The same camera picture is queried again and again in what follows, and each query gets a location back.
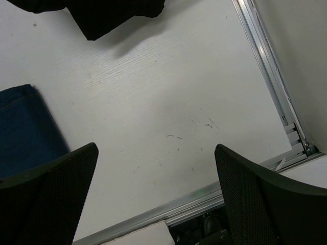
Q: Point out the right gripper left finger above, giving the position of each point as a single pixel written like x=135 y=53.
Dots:
x=43 y=205

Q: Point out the right aluminium rail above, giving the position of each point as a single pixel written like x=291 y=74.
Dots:
x=272 y=71

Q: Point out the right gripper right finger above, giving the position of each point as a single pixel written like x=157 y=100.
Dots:
x=265 y=207

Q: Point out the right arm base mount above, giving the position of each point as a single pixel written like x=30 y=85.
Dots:
x=209 y=228

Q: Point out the dark blue denim trousers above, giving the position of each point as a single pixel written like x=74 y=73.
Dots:
x=29 y=136

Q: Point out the black garment in basket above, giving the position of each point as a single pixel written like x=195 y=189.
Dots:
x=96 y=18

